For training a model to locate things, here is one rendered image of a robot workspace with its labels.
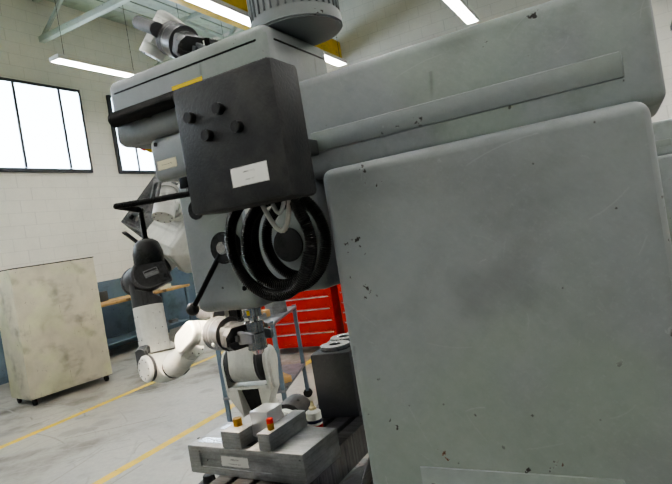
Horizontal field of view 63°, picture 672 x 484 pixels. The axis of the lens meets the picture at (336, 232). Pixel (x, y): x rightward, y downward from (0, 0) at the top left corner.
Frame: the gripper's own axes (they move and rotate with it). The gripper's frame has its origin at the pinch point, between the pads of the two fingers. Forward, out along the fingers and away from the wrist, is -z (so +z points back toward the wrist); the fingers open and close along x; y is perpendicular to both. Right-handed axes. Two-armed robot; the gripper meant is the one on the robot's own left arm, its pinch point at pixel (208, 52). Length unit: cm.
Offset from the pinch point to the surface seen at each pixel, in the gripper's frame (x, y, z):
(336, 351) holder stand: -31, -74, -36
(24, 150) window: -215, -285, 800
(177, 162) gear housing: 12.7, -23.1, -12.5
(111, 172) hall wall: -374, -341, 832
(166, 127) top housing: 13.7, -16.4, -8.0
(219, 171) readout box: 28, -12, -49
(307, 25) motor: -5.7, 11.4, -26.5
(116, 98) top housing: 17.8, -14.2, 8.5
